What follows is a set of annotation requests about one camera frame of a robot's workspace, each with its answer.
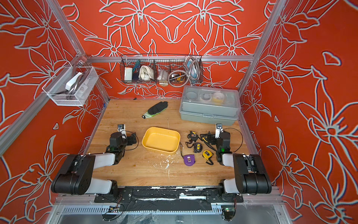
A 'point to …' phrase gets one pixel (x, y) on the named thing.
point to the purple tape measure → (189, 160)
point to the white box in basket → (128, 73)
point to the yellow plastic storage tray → (161, 139)
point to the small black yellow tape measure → (197, 147)
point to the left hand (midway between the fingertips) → (128, 132)
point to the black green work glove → (155, 110)
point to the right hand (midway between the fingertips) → (214, 130)
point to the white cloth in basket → (146, 73)
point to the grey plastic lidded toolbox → (209, 105)
